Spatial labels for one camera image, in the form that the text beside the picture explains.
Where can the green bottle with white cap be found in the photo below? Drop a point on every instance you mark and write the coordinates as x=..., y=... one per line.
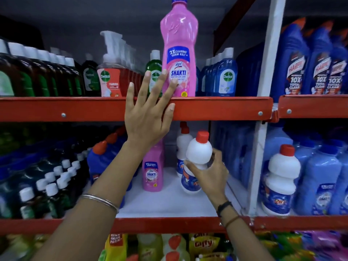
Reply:
x=155, y=66

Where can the dark red diagonal brace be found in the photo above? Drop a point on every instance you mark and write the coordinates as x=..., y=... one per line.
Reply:
x=231, y=21

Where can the person's right thumb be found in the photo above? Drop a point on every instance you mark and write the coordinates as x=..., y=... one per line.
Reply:
x=193, y=168

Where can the black wrist band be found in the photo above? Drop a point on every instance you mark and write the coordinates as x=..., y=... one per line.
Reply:
x=224, y=207

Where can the person's left little finger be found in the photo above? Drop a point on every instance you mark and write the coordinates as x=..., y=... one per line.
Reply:
x=130, y=93

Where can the pile of colourful packets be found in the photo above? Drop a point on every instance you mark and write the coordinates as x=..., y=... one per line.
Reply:
x=304, y=246

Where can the person's left hand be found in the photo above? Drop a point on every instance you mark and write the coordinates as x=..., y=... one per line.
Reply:
x=142, y=119

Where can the silver bangle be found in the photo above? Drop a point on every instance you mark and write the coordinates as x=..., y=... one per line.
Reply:
x=100, y=200

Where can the row of dark blue bottles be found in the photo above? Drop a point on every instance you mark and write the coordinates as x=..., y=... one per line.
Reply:
x=250, y=73

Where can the blue toilet cleaner bottle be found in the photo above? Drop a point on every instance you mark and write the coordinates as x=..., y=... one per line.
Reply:
x=319, y=67
x=292, y=65
x=337, y=73

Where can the yellow-green liquid bottle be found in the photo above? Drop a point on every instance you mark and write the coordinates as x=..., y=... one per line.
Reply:
x=149, y=247

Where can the row of blue orange-capped bottles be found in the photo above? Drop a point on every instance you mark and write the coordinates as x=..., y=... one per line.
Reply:
x=102, y=160

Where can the white shelf board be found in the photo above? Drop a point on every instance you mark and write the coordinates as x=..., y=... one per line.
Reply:
x=168, y=201

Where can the tall pink cleaner bottle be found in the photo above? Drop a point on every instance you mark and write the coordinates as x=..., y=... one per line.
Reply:
x=179, y=35

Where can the row of light blue bottles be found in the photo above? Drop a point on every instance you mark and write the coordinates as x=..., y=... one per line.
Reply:
x=320, y=176

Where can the long red shelf rail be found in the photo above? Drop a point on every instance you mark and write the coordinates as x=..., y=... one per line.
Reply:
x=81, y=108

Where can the row of brown antiseptic bottles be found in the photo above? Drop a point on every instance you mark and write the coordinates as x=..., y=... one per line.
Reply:
x=32, y=76

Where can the person's right forearm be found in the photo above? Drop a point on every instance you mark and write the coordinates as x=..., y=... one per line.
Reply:
x=244, y=239

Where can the row of dark green bottles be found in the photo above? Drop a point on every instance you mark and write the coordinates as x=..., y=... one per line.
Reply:
x=49, y=187

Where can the dark bottle with green label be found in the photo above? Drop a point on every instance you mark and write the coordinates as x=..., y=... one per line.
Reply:
x=91, y=78

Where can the person's right hand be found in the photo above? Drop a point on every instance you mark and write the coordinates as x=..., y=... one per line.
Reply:
x=213, y=180

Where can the white shelf post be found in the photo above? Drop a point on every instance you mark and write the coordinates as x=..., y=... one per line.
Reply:
x=267, y=65

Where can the person's left forearm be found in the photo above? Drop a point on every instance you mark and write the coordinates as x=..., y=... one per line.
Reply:
x=92, y=214

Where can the short red shelf rail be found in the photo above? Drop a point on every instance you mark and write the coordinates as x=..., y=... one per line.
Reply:
x=312, y=106

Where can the person's left middle finger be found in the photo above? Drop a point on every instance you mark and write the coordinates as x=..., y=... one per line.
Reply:
x=159, y=85

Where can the pile of yellow-green packs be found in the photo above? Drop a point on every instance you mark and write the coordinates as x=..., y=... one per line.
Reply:
x=21, y=246

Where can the red lower shelf rail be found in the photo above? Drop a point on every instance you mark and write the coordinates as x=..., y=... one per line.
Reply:
x=168, y=225

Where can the yellow refill pack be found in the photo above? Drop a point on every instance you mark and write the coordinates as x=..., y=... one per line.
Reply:
x=116, y=247

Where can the row of blue liquid bottles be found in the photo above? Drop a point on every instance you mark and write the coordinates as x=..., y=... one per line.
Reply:
x=225, y=76

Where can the pile of yellow packets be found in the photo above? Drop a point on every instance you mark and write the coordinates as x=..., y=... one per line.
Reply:
x=208, y=246

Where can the person's left thumb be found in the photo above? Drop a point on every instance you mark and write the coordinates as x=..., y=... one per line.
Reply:
x=168, y=116

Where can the row of shaded blue bottles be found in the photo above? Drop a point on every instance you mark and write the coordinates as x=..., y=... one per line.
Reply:
x=233, y=152

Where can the row of red pump bottles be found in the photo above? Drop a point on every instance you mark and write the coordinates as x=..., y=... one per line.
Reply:
x=111, y=78

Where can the small pink cleaner bottle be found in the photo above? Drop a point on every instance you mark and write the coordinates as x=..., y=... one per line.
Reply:
x=152, y=171

